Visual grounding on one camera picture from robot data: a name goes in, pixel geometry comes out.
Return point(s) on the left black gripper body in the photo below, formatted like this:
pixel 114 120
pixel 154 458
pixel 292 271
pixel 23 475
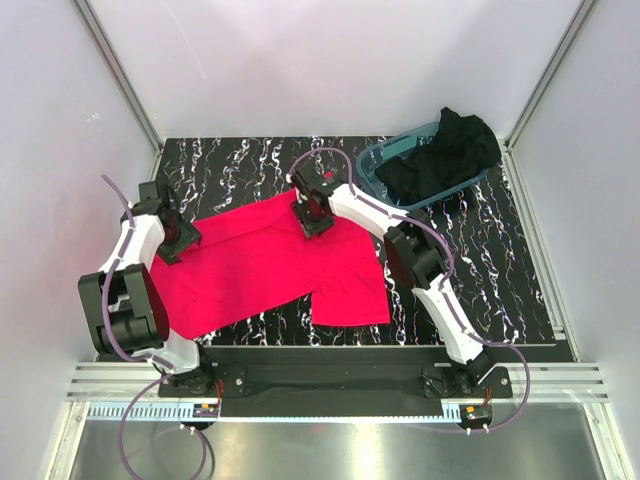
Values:
pixel 178 239

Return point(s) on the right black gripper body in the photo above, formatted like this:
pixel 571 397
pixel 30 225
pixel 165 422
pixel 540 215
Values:
pixel 312 222

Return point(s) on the pink red t shirt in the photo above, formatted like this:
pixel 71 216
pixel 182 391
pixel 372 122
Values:
pixel 256 257

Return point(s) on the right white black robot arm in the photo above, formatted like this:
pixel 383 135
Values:
pixel 418 259

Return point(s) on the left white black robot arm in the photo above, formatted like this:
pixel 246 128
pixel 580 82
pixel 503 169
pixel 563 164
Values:
pixel 124 311

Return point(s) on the teal transparent plastic bin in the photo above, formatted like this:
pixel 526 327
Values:
pixel 402 146

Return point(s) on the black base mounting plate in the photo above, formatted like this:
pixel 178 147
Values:
pixel 360 375

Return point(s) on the black t shirt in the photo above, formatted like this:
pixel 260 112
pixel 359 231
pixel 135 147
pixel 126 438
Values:
pixel 462 147

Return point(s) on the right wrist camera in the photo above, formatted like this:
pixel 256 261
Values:
pixel 307 180

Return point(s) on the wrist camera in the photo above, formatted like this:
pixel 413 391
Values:
pixel 155 198
pixel 307 180

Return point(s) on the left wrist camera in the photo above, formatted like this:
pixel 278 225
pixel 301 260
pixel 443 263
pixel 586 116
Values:
pixel 155 198

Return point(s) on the white slotted cable duct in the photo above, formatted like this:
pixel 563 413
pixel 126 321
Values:
pixel 305 412

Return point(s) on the left aluminium frame post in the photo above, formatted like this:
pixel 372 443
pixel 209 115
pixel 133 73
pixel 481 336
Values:
pixel 107 52

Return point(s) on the aluminium frame post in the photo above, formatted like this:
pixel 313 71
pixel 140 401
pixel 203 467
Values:
pixel 107 52
pixel 569 37

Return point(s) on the aluminium front rail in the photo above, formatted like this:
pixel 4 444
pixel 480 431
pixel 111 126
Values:
pixel 548 382

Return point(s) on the right aluminium frame post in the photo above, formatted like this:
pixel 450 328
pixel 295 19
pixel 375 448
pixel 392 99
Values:
pixel 569 37

